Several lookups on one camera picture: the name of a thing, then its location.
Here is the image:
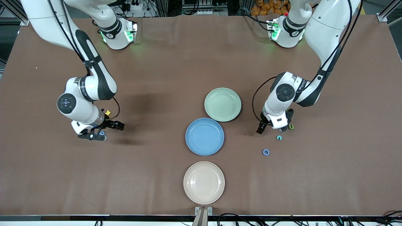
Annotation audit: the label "white power strip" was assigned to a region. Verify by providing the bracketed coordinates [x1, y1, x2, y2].
[124, 0, 148, 11]

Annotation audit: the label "blue plate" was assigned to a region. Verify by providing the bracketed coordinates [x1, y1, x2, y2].
[185, 118, 225, 156]

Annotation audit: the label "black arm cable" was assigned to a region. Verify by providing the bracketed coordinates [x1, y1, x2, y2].
[252, 0, 364, 126]
[47, 0, 121, 122]

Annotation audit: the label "bag of orange fruits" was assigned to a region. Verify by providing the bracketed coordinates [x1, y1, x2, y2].
[250, 0, 289, 16]

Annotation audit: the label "brown table cover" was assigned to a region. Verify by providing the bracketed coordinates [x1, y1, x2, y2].
[0, 14, 402, 217]

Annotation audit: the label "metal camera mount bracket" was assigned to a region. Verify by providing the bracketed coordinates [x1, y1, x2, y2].
[195, 206, 213, 226]

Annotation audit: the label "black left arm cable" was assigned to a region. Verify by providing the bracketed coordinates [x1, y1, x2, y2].
[252, 0, 364, 126]

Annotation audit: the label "black equipment rack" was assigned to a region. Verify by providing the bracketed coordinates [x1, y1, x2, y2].
[182, 0, 229, 16]

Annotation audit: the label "light green plate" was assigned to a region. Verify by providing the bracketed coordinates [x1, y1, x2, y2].
[204, 87, 242, 122]

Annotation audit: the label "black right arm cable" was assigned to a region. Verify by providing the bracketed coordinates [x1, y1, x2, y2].
[47, 0, 121, 122]

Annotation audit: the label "tangled black cables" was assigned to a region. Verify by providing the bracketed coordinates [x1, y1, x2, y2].
[217, 212, 402, 226]

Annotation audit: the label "aluminium frame profile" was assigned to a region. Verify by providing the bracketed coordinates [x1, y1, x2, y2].
[0, 0, 30, 26]
[377, 0, 402, 23]

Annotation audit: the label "beige plate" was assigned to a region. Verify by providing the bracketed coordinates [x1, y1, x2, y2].
[183, 161, 225, 205]

